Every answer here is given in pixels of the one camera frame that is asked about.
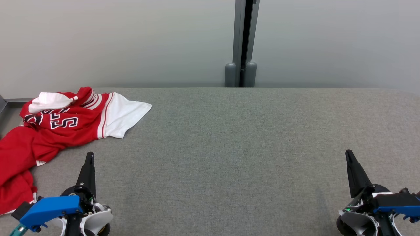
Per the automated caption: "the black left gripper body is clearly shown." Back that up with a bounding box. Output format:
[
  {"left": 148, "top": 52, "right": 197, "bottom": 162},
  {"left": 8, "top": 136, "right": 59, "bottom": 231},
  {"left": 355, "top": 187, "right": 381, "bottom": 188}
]
[{"left": 61, "top": 185, "right": 99, "bottom": 213}]

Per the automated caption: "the grey partition post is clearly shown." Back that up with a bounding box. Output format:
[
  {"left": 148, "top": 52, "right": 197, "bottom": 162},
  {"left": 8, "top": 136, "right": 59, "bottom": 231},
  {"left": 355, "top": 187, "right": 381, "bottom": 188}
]
[{"left": 232, "top": 0, "right": 260, "bottom": 88}]

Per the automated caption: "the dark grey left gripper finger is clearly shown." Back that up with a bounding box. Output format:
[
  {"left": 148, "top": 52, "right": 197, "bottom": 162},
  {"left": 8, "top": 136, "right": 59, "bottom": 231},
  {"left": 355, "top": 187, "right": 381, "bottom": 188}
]
[{"left": 76, "top": 152, "right": 96, "bottom": 197}]

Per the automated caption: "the red and white sports jersey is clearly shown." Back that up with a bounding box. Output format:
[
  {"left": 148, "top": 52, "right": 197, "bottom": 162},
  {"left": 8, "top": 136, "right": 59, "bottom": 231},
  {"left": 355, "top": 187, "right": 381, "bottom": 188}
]
[{"left": 0, "top": 87, "right": 152, "bottom": 216}]

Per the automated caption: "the grey cylindrical post foot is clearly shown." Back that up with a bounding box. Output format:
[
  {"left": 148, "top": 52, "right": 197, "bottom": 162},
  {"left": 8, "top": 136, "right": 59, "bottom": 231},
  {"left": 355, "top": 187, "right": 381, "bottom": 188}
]
[
  {"left": 244, "top": 61, "right": 257, "bottom": 88},
  {"left": 225, "top": 62, "right": 237, "bottom": 88}
]

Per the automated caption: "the dark panel with grey frame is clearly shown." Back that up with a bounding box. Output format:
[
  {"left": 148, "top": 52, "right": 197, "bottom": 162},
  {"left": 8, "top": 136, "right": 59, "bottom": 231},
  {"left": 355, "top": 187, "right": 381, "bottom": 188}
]
[{"left": 0, "top": 95, "right": 33, "bottom": 115}]

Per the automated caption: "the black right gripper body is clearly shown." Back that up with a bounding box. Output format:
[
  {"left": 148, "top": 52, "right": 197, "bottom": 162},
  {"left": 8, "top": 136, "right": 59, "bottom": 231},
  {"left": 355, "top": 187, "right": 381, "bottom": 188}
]
[{"left": 353, "top": 184, "right": 391, "bottom": 210}]

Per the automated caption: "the teal cable connector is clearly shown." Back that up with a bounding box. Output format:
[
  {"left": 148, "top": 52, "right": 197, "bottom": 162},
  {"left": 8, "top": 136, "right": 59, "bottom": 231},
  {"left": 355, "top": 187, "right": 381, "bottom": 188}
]
[{"left": 9, "top": 223, "right": 29, "bottom": 236}]

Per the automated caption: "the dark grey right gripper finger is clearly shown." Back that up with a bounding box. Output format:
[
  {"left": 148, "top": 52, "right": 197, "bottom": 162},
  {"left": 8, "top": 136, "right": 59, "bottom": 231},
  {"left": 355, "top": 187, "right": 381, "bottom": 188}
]
[{"left": 345, "top": 150, "right": 373, "bottom": 199}]

